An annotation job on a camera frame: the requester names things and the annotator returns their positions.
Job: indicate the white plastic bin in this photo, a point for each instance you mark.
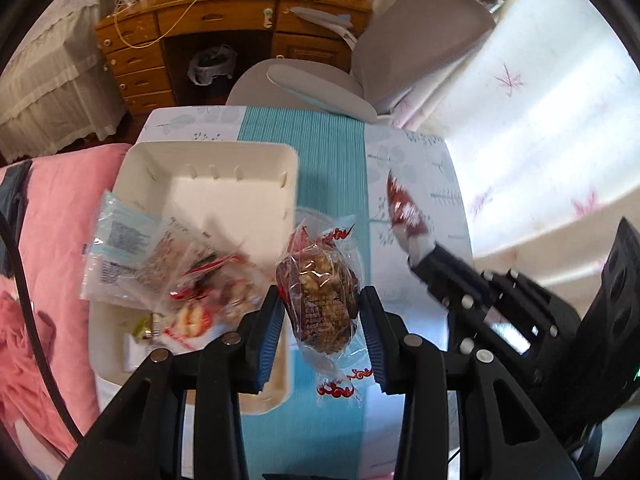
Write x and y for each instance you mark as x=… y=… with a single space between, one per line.
x=225 y=195

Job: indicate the green snack packet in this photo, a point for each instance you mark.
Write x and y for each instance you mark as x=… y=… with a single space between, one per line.
x=143 y=327

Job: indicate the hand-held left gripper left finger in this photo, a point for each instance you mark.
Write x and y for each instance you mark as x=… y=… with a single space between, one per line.
x=267 y=345

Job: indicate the waste bin with bag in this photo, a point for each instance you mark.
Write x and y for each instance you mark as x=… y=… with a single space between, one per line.
x=210 y=67

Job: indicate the brown cake packet red print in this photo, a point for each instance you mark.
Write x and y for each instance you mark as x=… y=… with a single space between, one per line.
x=320 y=300

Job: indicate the wooden desk with drawers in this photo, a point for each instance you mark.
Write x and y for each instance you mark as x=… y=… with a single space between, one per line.
x=140 y=60

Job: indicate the large light blue cracker packet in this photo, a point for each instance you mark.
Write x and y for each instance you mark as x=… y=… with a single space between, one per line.
x=120 y=240

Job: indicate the small dark red packet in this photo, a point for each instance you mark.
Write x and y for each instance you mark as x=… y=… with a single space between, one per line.
x=405 y=210

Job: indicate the white floral curtain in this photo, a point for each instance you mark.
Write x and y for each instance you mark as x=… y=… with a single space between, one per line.
x=550 y=135

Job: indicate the pink crumpled cloth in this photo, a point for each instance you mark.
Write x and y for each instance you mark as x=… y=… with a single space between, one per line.
x=25 y=350

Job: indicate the clear packet red label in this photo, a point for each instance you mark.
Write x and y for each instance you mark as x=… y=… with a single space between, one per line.
x=235 y=290

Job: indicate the white lace furniture cover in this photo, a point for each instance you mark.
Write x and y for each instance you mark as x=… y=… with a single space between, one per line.
x=50 y=85

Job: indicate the grey office chair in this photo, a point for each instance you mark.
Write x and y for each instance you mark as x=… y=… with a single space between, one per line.
x=415 y=35

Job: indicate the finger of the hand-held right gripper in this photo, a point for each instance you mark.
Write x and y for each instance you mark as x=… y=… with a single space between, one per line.
x=457 y=300
x=450 y=272

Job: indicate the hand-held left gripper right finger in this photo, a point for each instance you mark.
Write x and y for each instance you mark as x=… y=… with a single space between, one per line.
x=376 y=345

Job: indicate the dark blue cloth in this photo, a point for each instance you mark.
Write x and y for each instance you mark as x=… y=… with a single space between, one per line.
x=12 y=200

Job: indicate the clear biscuit packet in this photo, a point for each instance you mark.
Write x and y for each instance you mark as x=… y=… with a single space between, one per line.
x=170 y=255

